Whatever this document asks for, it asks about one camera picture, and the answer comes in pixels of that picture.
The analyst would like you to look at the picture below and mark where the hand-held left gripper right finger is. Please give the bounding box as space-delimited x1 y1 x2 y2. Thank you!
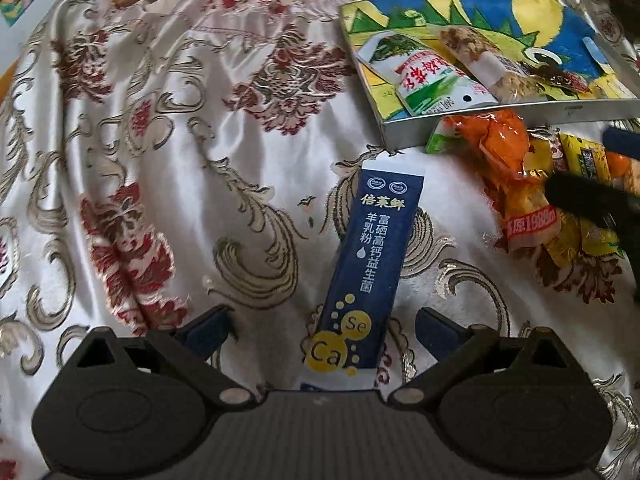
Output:
389 306 581 411

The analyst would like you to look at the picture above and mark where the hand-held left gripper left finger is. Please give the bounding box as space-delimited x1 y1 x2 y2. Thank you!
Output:
67 305 257 411

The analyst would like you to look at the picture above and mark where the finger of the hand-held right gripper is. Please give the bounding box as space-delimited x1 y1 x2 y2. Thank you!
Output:
544 171 640 248
602 127 640 157

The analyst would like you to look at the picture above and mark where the yellow snack packet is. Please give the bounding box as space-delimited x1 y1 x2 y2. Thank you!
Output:
559 132 628 264

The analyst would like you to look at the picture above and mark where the dark brown snack packet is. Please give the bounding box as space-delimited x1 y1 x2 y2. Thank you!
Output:
520 57 593 96

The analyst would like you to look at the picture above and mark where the dark blue sachet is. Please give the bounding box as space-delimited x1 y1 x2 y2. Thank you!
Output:
300 159 426 392

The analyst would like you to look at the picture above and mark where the orange snack packet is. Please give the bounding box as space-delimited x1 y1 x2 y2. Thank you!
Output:
445 109 533 186

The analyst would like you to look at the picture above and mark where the clear rice cracker packet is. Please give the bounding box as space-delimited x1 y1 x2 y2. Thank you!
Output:
427 22 546 103

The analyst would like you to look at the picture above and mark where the white green snack packet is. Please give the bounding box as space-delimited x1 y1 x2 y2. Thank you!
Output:
357 30 497 117

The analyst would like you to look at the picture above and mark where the metal tray with drawing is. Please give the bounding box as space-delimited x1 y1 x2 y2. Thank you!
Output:
340 0 640 150

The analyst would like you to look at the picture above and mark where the floral satin blanket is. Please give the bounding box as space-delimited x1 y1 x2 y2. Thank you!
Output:
0 0 640 480

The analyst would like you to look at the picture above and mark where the figure with goldfish wall poster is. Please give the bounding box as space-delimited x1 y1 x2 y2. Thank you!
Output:
0 0 57 27

